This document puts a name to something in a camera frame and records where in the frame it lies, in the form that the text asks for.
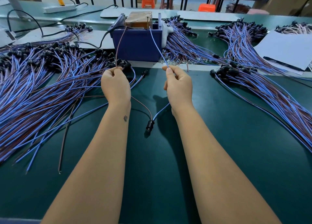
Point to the white paper sheet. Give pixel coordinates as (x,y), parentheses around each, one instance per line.
(288,49)

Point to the pink plastic stool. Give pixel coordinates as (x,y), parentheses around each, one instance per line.
(258,11)

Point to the white plastic device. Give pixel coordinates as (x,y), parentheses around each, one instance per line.
(5,38)

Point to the white flat mat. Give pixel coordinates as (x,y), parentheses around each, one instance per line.
(208,16)
(92,39)
(137,13)

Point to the person's left hand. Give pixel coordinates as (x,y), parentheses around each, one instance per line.
(116,87)

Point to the orange plug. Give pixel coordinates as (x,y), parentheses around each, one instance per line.
(60,1)

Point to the black pen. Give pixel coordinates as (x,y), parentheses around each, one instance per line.
(283,64)

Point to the person's right hand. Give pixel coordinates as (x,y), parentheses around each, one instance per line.
(178,89)

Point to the blue plastic tester box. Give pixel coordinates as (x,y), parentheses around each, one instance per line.
(139,46)

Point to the white power strip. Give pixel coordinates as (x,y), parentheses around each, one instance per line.
(59,8)

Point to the brown cardboard block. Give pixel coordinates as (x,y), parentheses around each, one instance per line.
(138,20)

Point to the person's left forearm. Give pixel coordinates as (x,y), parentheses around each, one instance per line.
(87,172)

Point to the person's right forearm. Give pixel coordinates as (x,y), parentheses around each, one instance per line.
(224,172)

